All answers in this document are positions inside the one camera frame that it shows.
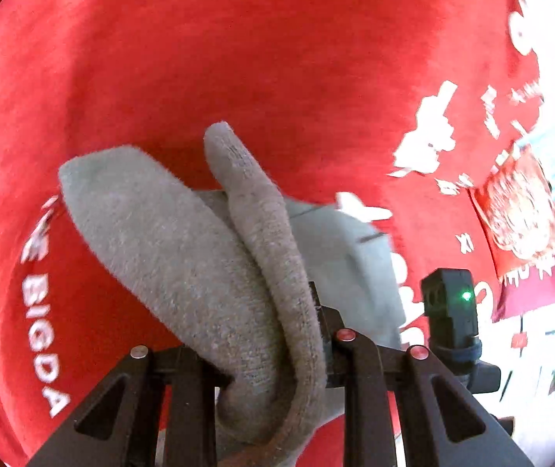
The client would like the red paper decoration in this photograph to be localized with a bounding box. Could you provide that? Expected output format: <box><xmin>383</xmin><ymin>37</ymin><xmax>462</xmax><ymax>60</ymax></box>
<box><xmin>469</xmin><ymin>147</ymin><xmax>555</xmax><ymax>323</ymax></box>

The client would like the red blanket with white print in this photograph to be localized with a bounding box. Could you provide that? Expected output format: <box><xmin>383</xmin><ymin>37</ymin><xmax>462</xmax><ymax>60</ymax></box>
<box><xmin>0</xmin><ymin>0</ymin><xmax>540</xmax><ymax>466</ymax></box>

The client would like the grey knit garment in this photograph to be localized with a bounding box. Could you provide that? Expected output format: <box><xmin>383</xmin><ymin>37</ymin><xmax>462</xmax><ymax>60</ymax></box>
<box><xmin>59</xmin><ymin>122</ymin><xmax>405</xmax><ymax>466</ymax></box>

